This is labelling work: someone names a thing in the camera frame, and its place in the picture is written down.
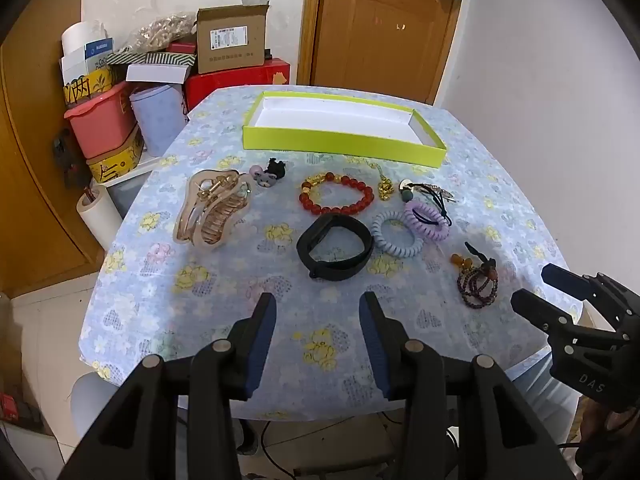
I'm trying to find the green striped box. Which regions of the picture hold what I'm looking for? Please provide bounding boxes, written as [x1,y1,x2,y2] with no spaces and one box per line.
[106,50,197,67]

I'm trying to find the brown cardboard box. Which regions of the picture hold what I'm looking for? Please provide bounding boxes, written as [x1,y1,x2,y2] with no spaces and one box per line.
[195,4,270,75]

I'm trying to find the wooden door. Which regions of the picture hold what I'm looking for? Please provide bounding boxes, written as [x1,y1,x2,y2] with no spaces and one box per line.
[297,0,463,106]

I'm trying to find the purple spiral hair tie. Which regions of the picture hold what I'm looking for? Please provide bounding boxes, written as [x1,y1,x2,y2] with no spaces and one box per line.
[404,200,451,241]

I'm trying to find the pale blue cylinder container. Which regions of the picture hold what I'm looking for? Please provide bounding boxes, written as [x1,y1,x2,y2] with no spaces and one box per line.
[129,85,188,157]

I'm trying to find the yellow printed box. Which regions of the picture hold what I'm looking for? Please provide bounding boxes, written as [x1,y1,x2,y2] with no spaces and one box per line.
[86,125,146,183]

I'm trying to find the blue and white box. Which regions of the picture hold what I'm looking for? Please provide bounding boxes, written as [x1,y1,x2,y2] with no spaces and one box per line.
[84,39,115,76]

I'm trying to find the black cord pendant necklace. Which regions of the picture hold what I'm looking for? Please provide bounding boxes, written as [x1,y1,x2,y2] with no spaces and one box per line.
[399,178,457,227]

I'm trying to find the clear bag of nuts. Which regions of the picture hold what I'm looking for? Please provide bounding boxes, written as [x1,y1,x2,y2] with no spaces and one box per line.
[127,16,197,53]

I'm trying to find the pale blue spiral hair tie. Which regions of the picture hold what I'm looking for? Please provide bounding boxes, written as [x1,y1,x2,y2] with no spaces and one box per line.
[372,210,426,259]

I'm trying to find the yellow-green cardboard box tray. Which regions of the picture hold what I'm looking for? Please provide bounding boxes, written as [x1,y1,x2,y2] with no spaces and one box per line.
[243,91,447,167]

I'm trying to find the white storage cabinet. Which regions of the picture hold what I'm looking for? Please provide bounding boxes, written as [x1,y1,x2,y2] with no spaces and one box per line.
[107,156,166,221]

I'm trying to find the white round stool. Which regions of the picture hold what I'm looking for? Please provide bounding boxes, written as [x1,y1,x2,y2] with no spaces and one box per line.
[70,372,191,441]

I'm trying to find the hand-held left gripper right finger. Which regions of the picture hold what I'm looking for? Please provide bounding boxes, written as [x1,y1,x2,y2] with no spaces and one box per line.
[359,291,576,480]

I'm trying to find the grey mouse plush hair tie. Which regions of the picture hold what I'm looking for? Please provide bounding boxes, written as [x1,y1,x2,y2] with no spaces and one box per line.
[248,164,279,189]

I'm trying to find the dark bead bracelet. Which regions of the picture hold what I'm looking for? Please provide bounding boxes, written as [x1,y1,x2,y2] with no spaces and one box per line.
[450,241,501,309]

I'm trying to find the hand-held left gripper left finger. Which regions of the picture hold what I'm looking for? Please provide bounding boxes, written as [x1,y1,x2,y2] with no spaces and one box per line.
[57,292,278,480]

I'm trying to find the pink plastic bin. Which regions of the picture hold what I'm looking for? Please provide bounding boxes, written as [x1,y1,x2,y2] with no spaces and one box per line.
[64,81,138,159]

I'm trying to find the black wristband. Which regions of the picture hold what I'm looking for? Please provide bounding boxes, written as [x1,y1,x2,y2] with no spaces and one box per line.
[296,214,374,280]

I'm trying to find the wooden cabinet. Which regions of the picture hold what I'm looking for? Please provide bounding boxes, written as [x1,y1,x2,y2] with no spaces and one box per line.
[0,0,103,297]

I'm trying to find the red bead bracelet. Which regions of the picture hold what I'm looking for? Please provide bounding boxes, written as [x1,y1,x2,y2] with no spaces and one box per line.
[299,172,375,216]

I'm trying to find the large red box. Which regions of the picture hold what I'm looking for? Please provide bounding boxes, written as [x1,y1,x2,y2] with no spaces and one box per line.
[182,57,292,113]

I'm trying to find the beige hair claw clip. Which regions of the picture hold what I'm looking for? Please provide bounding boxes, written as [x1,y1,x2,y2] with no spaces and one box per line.
[173,168,252,248]

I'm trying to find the gold charm pendant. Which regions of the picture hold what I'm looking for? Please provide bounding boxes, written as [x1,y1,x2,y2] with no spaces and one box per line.
[367,160,398,202]

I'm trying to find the dark hanging ornament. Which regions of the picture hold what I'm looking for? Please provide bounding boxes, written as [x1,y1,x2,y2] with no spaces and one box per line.
[52,127,86,191]

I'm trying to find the flat white box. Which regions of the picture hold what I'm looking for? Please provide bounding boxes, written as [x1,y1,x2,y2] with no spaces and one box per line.
[125,63,196,84]

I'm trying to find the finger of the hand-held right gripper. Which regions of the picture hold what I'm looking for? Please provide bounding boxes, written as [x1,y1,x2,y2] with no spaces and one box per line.
[541,263,608,306]
[511,288,576,333]

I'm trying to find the yellow printed tin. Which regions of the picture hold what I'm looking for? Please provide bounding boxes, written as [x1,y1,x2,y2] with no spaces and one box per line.
[62,66,119,106]

